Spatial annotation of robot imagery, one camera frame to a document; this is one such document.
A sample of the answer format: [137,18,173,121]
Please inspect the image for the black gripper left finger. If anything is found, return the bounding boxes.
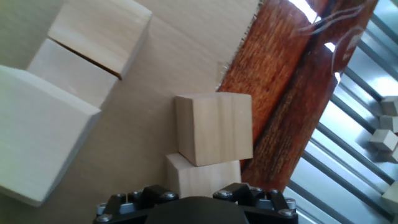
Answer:
[93,184,180,224]

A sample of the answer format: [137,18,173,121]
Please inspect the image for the brown cardboard sheet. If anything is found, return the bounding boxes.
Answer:
[0,0,262,224]

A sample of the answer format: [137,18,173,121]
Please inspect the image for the reddish brown wooden board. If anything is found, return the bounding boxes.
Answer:
[215,0,380,193]

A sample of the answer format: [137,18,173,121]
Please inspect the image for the large wooden cube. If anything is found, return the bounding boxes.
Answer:
[47,0,153,80]
[0,64,102,208]
[165,152,243,199]
[27,38,119,110]
[174,92,254,167]

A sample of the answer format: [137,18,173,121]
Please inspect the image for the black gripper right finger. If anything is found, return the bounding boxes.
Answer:
[213,182,299,224]

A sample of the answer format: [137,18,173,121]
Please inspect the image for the small wooden cube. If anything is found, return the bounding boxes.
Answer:
[381,181,398,207]

